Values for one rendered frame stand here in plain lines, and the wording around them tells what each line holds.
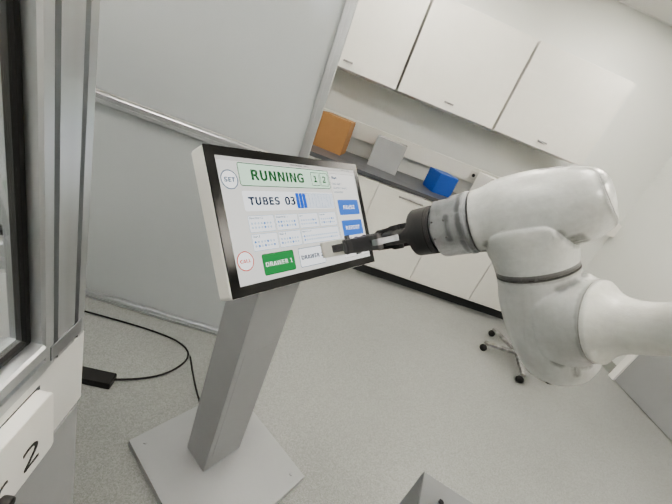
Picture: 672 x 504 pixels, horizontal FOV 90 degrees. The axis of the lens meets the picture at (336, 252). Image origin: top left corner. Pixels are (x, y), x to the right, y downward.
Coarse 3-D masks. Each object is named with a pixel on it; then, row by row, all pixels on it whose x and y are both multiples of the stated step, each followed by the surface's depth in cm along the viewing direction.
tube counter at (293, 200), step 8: (288, 192) 81; (296, 192) 83; (304, 192) 85; (312, 192) 88; (288, 200) 81; (296, 200) 83; (304, 200) 85; (312, 200) 87; (320, 200) 90; (328, 200) 92; (288, 208) 80; (296, 208) 82; (304, 208) 84; (312, 208) 87; (320, 208) 89; (328, 208) 92
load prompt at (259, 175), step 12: (240, 168) 71; (252, 168) 74; (264, 168) 76; (276, 168) 79; (288, 168) 82; (300, 168) 86; (240, 180) 71; (252, 180) 73; (264, 180) 76; (276, 180) 79; (288, 180) 82; (300, 180) 85; (312, 180) 88; (324, 180) 92
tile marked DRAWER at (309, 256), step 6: (312, 246) 85; (318, 246) 86; (300, 252) 81; (306, 252) 83; (312, 252) 84; (318, 252) 86; (300, 258) 81; (306, 258) 82; (312, 258) 84; (318, 258) 86; (324, 258) 87; (306, 264) 82; (312, 264) 84
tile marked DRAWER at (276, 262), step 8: (264, 256) 73; (272, 256) 74; (280, 256) 76; (288, 256) 78; (264, 264) 72; (272, 264) 74; (280, 264) 76; (288, 264) 78; (272, 272) 74; (280, 272) 75
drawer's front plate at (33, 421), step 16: (32, 400) 41; (48, 400) 42; (16, 416) 39; (32, 416) 40; (48, 416) 44; (0, 432) 37; (16, 432) 38; (32, 432) 41; (48, 432) 45; (0, 448) 36; (16, 448) 39; (32, 448) 42; (48, 448) 46; (0, 464) 36; (16, 464) 40; (32, 464) 43; (0, 480) 37; (16, 480) 41; (0, 496) 38
